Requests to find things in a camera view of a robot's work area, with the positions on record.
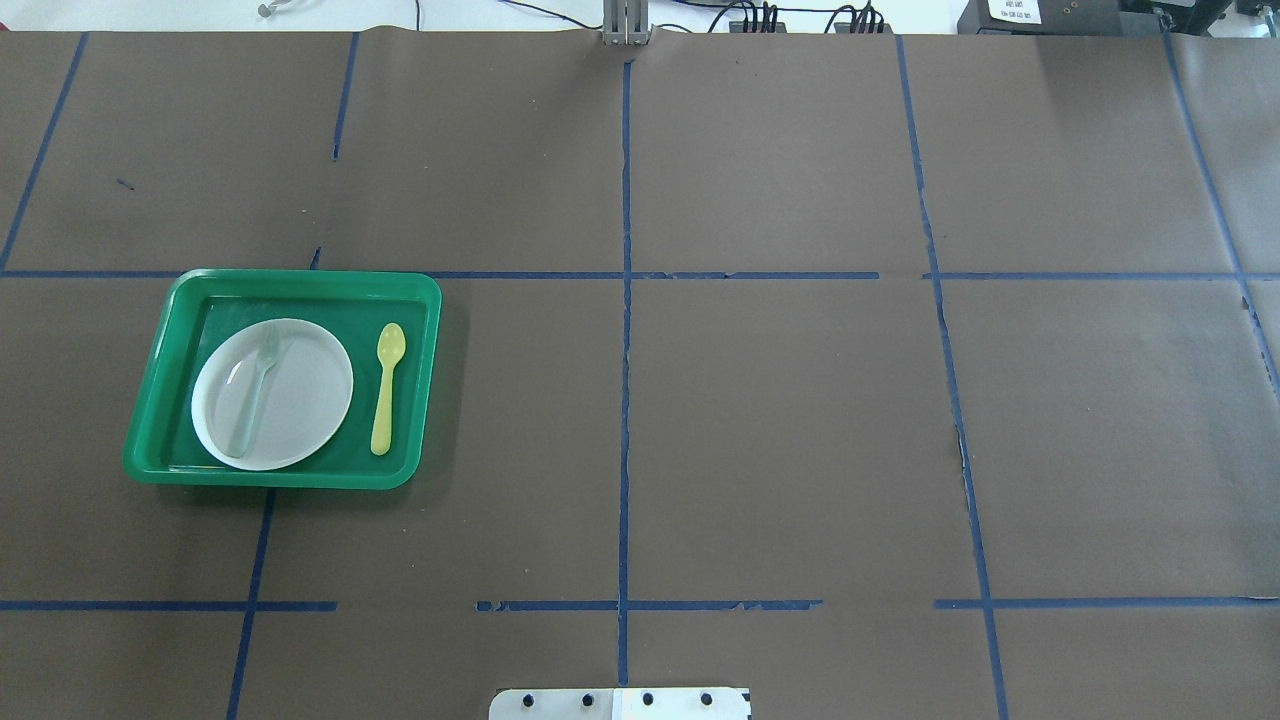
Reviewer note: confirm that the yellow plastic spoon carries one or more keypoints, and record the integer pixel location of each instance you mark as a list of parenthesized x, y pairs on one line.
[(390, 349)]

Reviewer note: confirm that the black power strip left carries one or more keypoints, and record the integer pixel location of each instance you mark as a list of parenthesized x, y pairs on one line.
[(761, 18)]

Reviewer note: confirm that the black power strip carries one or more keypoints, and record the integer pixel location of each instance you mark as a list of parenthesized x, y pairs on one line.
[(761, 18), (864, 19)]

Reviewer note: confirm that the green plastic tray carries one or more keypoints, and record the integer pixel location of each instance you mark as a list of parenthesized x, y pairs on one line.
[(205, 307)]

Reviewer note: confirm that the white round plate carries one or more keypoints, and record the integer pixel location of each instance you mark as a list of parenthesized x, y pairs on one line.
[(307, 396)]

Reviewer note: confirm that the black power strip right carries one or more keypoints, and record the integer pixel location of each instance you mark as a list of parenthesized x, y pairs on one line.
[(864, 19)]

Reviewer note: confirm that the pale green plastic fork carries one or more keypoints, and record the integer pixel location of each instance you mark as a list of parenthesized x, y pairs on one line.
[(248, 420)]

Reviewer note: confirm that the black computer box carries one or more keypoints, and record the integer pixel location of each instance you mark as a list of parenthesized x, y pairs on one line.
[(1058, 18)]

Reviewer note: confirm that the aluminium frame post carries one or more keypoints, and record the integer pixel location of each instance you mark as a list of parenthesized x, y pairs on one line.
[(626, 23)]

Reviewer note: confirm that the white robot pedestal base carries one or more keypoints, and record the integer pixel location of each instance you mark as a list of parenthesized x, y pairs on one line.
[(679, 702)]

